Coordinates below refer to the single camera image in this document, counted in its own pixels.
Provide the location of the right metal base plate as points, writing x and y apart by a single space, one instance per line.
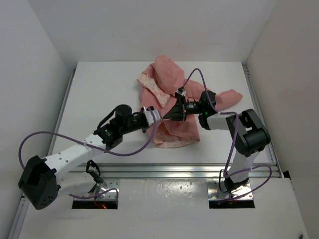
217 192

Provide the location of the left aluminium side rail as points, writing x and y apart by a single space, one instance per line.
24 203

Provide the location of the right aluminium side rail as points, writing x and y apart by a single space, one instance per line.
257 108

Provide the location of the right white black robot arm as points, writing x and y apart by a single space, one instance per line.
249 135

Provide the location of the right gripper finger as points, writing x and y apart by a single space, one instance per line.
177 108
174 116

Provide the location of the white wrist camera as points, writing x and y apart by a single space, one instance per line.
152 115
181 92

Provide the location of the pink hooded zip jacket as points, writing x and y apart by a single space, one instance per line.
159 82

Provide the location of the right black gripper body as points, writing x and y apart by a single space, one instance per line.
192 107

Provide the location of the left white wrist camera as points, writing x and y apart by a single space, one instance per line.
152 115

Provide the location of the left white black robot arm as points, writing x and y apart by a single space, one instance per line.
67 172

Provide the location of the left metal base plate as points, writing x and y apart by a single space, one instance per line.
107 191

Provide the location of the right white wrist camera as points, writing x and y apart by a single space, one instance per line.
181 92

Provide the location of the aluminium front rail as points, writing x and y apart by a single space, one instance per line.
160 171

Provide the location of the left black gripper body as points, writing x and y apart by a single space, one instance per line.
136 121

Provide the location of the aluminium side rail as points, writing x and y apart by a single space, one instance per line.
24 203
257 108

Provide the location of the metal base plate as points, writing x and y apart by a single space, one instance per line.
107 191
217 192

